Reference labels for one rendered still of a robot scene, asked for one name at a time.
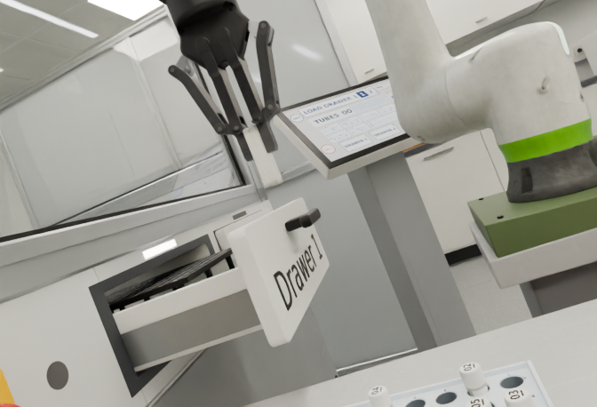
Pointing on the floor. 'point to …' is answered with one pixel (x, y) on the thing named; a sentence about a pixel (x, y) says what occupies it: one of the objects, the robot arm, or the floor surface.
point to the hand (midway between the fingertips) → (263, 156)
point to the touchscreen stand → (411, 252)
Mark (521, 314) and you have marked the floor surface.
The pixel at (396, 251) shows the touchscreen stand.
